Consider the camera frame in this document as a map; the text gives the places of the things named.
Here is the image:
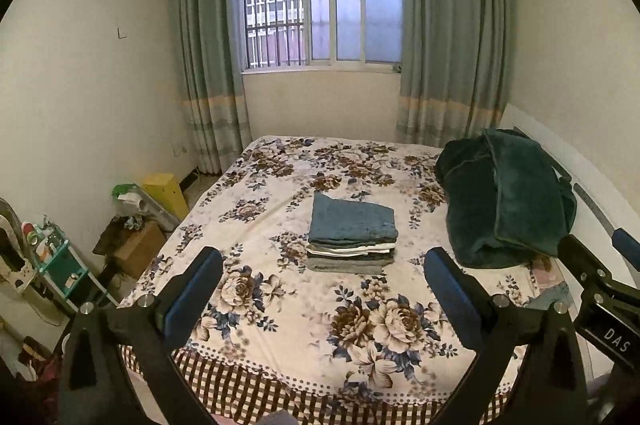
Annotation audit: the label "green plastic bag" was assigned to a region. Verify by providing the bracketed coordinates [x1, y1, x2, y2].
[111, 183, 146, 206]

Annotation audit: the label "dark green blanket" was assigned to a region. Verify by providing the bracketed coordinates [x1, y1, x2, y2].
[434, 128, 578, 270]

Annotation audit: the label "person's right forearm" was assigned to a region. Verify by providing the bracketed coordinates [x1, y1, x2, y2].
[589, 372, 640, 425]

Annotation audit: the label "faded blue jeans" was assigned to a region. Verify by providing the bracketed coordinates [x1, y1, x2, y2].
[529, 280, 574, 312]

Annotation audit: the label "clear plastic roll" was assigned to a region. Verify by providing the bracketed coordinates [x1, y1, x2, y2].
[139, 192, 181, 231]

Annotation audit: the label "red floor clutter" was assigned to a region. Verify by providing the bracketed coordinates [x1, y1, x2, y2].
[19, 334, 67, 387]

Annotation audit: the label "teal storage shelf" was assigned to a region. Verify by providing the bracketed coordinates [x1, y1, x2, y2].
[22, 217, 109, 307]

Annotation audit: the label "green striped curtain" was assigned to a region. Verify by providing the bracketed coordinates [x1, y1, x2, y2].
[395, 0, 514, 146]
[167, 0, 254, 176]

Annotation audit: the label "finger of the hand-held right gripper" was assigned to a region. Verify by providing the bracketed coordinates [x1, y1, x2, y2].
[556, 234, 614, 302]
[612, 227, 640, 260]

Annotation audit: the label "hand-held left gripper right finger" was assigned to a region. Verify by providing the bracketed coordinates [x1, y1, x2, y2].
[423, 246, 588, 425]

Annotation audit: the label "floral bed sheet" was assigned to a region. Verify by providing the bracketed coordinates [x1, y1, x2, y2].
[117, 135, 573, 425]

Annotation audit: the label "cardboard box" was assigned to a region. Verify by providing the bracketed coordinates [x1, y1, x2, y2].
[112, 222, 168, 279]

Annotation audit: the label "yellow box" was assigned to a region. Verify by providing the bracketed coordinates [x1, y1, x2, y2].
[141, 173, 191, 221]

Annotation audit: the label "standing fan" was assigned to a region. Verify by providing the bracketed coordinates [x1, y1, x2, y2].
[0, 197, 42, 297]

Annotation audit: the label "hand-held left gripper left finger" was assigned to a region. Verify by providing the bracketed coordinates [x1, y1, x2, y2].
[57, 246, 224, 425]

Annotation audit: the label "white headboard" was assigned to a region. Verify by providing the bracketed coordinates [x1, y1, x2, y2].
[500, 102, 640, 288]

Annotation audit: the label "blue jeans pants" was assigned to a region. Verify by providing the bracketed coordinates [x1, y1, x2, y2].
[307, 192, 400, 251]

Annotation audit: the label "grey folded pants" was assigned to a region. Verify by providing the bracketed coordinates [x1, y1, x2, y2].
[306, 257, 394, 276]

